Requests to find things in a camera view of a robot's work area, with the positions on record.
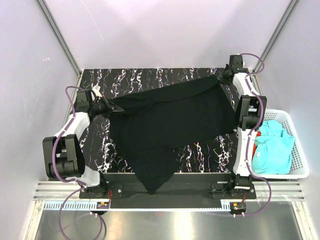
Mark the aluminium frame post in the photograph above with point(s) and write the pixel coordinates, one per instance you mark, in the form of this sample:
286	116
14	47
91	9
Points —
288	12
58	35

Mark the white slotted cable duct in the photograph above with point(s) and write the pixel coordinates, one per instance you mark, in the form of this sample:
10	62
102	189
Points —
75	205

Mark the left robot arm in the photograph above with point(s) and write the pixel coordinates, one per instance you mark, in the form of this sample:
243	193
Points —
63	158

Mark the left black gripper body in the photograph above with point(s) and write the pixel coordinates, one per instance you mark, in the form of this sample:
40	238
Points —
107	105

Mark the right aluminium frame post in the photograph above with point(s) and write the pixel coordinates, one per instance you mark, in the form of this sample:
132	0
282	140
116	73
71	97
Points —
288	12

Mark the teal t shirt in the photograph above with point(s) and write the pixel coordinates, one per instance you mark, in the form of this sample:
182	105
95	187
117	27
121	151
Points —
273	155

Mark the right connector board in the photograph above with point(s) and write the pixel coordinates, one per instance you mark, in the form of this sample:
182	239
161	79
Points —
238	206

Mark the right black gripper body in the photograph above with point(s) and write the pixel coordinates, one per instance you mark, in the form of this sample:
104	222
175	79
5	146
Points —
222	77

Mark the left aluminium frame post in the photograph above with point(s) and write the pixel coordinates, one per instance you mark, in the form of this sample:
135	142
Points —
58	35

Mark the connector board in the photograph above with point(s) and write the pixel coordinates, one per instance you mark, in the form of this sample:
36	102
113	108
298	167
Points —
104	205
238	206

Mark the orange t shirt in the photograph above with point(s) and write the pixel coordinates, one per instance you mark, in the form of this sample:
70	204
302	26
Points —
254	150

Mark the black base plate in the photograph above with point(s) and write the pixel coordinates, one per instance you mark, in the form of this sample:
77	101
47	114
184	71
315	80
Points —
181	191

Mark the black t shirt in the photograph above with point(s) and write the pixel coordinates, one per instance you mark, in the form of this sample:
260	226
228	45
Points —
155	122

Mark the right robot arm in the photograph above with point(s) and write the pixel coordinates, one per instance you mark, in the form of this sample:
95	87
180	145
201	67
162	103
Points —
249	117

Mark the left connector board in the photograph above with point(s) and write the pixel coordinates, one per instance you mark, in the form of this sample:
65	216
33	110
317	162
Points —
104	205

